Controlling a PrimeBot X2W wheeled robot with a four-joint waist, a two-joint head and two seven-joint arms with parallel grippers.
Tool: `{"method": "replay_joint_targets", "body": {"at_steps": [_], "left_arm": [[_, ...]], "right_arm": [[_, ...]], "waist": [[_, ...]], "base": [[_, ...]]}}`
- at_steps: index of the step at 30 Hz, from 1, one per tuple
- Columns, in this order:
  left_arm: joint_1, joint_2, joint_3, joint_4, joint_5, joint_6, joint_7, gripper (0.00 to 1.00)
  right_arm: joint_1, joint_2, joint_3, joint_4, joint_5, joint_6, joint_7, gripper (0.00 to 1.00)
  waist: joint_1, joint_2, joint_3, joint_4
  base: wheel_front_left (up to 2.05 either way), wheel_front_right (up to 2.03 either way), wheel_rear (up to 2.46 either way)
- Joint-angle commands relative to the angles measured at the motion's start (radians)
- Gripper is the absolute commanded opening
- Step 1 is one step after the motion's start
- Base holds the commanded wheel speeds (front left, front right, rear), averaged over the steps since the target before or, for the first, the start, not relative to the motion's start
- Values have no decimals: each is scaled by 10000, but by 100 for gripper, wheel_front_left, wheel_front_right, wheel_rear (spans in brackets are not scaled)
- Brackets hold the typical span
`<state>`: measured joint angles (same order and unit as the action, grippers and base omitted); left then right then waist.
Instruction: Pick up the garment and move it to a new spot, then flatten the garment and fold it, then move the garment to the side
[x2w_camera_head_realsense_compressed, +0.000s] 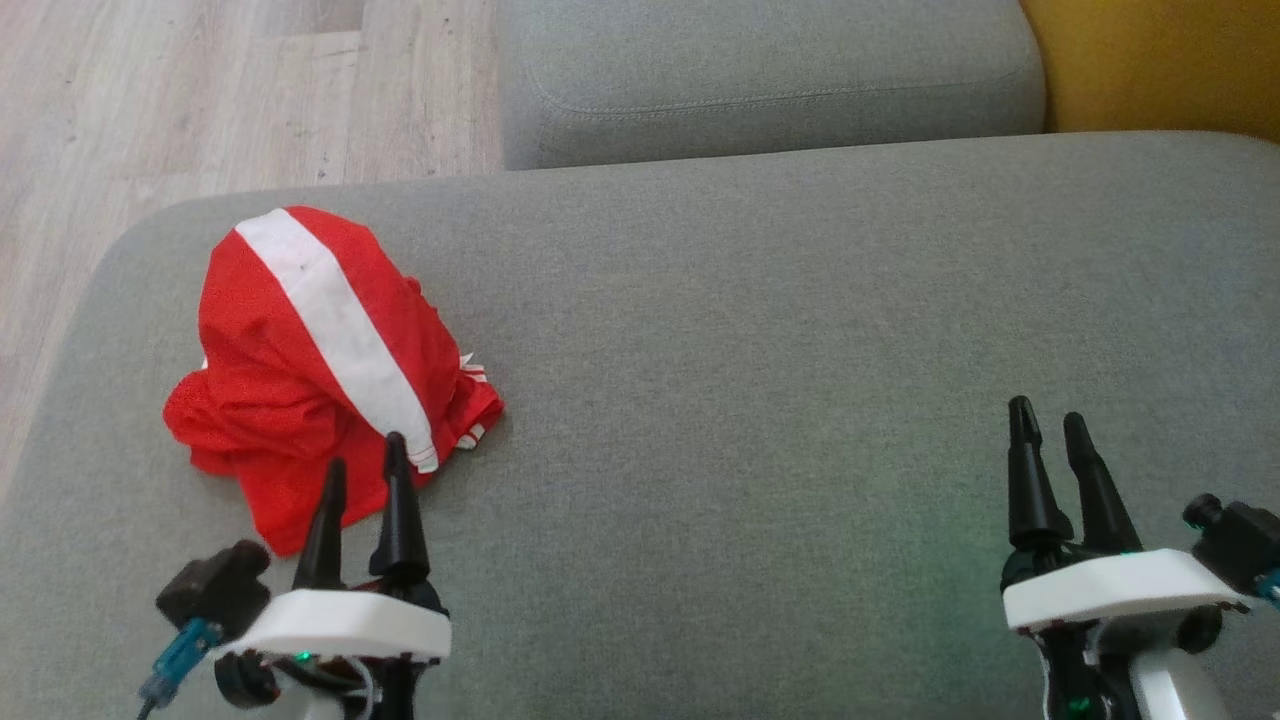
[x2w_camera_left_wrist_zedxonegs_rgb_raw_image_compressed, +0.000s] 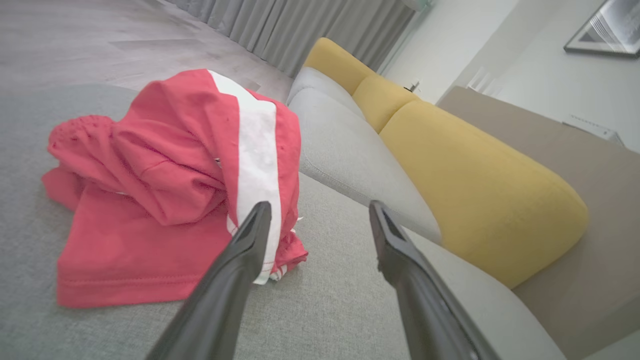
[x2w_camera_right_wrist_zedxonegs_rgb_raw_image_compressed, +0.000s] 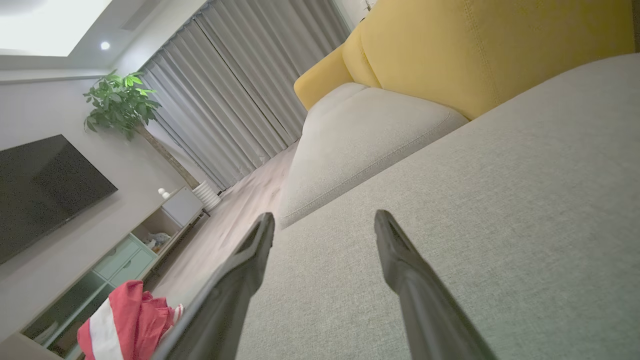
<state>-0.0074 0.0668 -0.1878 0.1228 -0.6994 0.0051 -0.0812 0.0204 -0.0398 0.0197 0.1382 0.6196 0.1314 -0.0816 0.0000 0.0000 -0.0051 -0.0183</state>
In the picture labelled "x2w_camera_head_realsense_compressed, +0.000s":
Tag yellow sofa back cushion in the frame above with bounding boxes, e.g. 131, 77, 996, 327
1020, 0, 1280, 141

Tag red shorts with white stripe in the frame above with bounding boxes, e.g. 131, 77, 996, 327
198, 205, 471, 473

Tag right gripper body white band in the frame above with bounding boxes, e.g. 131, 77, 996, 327
1000, 545, 1246, 720

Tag grey sofa seat cushion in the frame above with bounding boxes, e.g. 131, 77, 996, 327
498, 0, 1048, 171

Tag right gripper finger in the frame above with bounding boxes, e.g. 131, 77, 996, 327
1063, 412, 1143, 554
1008, 396, 1073, 549

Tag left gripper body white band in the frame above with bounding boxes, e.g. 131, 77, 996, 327
215, 575, 453, 720

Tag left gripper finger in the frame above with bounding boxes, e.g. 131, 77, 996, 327
370, 432, 431, 591
292, 458, 348, 591

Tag left camera cable blue connector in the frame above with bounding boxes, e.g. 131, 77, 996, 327
138, 618, 226, 720

